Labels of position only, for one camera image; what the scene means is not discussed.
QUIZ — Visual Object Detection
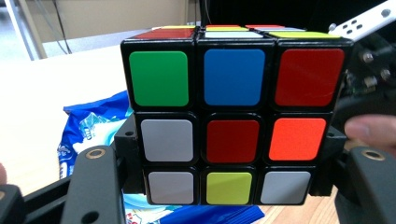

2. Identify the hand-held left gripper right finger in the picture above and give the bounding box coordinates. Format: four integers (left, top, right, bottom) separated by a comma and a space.
311, 127, 396, 224

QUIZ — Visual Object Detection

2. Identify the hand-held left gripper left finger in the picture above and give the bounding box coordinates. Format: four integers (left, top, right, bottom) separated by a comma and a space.
60, 116, 146, 224

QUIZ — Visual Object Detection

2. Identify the blue snack bag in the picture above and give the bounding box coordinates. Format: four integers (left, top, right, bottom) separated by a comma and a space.
57, 90, 265, 224

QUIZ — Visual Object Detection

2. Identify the multicoloured puzzle cube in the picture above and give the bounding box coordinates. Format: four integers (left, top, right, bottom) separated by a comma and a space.
120, 24, 354, 206

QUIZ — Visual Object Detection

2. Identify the black curtain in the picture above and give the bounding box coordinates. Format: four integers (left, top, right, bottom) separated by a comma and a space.
199, 0, 389, 32

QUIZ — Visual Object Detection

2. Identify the beige wooden desk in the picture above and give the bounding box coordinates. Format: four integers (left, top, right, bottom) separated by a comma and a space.
4, 0, 200, 62

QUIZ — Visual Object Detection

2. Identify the black hanging cable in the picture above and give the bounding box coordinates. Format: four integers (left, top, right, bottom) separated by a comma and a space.
50, 0, 73, 55

